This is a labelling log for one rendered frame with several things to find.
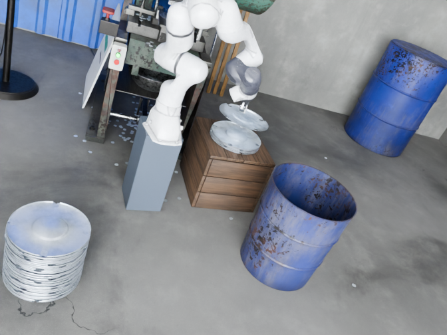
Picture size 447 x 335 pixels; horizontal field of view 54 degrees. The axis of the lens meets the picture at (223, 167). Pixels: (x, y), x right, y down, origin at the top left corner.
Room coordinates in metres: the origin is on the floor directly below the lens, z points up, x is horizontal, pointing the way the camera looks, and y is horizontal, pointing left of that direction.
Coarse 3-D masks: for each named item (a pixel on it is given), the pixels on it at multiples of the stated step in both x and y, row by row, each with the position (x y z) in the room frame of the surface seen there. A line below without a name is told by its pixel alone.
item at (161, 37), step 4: (160, 12) 2.45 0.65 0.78; (160, 16) 2.37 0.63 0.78; (164, 16) 2.38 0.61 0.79; (160, 20) 2.30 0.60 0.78; (164, 20) 2.33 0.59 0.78; (160, 24) 2.23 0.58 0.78; (164, 24) 2.26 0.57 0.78; (160, 28) 2.35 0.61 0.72; (164, 28) 2.36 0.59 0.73; (160, 32) 2.35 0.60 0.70; (164, 32) 2.36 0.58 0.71; (160, 36) 2.35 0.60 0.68; (164, 36) 2.36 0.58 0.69; (160, 40) 2.35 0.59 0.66; (164, 40) 2.36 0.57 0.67
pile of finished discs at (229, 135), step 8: (216, 128) 2.16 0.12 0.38; (224, 128) 2.19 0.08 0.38; (232, 128) 2.23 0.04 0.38; (240, 128) 2.27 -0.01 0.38; (216, 136) 2.06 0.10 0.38; (224, 136) 2.10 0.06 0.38; (232, 136) 2.13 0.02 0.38; (240, 136) 2.16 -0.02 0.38; (248, 136) 2.21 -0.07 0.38; (256, 136) 2.25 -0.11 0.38; (224, 144) 2.03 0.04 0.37; (232, 144) 2.05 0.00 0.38; (240, 144) 2.08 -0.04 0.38; (248, 144) 2.12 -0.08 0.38; (256, 144) 2.17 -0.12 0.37; (248, 152) 2.06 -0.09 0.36
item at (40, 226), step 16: (32, 208) 1.21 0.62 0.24; (48, 208) 1.24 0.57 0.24; (64, 208) 1.27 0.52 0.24; (16, 224) 1.10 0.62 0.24; (32, 224) 1.13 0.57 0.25; (48, 224) 1.15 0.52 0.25; (64, 224) 1.18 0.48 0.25; (80, 224) 1.22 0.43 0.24; (16, 240) 1.04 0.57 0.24; (32, 240) 1.06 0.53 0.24; (48, 240) 1.09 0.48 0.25; (64, 240) 1.12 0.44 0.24; (80, 240) 1.15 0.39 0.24; (48, 256) 1.02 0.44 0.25
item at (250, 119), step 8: (224, 104) 2.13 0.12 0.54; (232, 104) 2.10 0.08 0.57; (224, 112) 2.22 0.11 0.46; (232, 112) 2.18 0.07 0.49; (240, 112) 2.14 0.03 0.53; (248, 112) 2.10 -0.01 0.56; (232, 120) 2.27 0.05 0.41; (240, 120) 2.23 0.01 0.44; (248, 120) 2.20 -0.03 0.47; (256, 120) 2.14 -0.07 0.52; (248, 128) 2.28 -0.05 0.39; (256, 128) 2.23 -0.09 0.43; (264, 128) 2.19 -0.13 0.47
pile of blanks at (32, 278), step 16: (16, 256) 1.01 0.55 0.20; (32, 256) 1.00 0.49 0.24; (64, 256) 1.06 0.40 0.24; (80, 256) 1.12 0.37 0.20; (16, 272) 1.01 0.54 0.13; (32, 272) 1.01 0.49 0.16; (48, 272) 1.02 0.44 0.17; (64, 272) 1.06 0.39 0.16; (80, 272) 1.16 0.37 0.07; (16, 288) 1.01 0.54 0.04; (32, 288) 1.01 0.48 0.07; (48, 288) 1.03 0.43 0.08; (64, 288) 1.07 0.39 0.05
